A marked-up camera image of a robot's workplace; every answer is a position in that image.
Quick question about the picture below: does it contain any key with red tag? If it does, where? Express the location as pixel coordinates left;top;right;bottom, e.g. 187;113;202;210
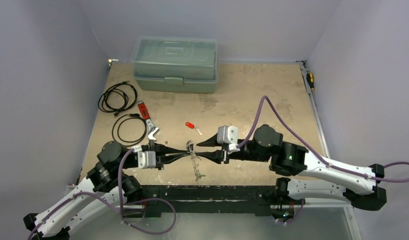
185;122;203;136

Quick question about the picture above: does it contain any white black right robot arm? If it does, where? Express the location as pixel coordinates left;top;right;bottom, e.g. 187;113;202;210
197;124;387;211

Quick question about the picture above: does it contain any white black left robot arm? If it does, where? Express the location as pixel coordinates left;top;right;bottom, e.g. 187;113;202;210
23;140;191;240

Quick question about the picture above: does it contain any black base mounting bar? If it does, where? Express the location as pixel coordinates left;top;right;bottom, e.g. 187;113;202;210
127;185;305;218

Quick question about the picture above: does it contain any green plastic toolbox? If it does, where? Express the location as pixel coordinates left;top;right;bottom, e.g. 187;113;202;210
130;36;218;94

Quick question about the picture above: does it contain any yellow black screwdriver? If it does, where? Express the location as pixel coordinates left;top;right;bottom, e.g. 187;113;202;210
306;72;315;91

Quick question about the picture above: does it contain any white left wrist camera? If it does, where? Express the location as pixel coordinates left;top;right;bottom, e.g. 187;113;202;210
131;145;157;169

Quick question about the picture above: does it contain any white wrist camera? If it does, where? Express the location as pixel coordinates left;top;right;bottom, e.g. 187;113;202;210
131;145;157;169
216;125;240;154

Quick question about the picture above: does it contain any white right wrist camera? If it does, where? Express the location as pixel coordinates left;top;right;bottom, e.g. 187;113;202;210
216;125;240;154

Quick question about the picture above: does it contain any red handled adjustable wrench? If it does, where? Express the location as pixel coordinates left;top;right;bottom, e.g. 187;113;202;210
137;99;160;141

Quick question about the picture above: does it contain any black usb cable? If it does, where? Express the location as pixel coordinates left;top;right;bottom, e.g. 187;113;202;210
111;113;148;147

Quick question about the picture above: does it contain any coiled black cable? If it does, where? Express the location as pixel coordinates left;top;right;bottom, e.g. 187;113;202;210
98;80;138;117

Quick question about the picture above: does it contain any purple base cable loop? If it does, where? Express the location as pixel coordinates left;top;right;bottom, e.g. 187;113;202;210
120;195;178;236

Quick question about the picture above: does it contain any aluminium frame rail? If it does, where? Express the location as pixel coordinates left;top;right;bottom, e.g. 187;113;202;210
296;60;363;240

